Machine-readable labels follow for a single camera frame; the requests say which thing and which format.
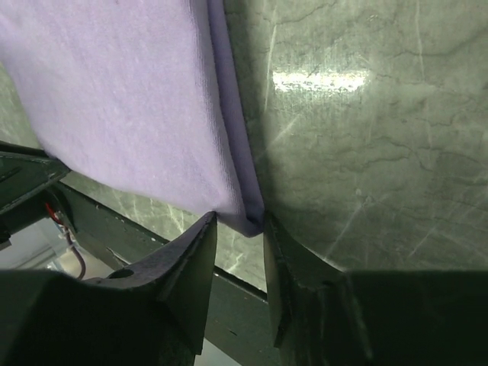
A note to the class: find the black base beam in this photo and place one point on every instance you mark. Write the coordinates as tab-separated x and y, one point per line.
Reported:
238	328

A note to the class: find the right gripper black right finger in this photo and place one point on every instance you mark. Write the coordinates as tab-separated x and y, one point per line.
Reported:
324	316

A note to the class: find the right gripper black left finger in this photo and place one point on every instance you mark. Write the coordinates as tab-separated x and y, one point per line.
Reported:
152	312

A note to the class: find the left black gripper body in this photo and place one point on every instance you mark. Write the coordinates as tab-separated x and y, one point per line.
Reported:
26	177

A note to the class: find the lavender t shirt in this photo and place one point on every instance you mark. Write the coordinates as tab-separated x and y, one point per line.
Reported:
140	96

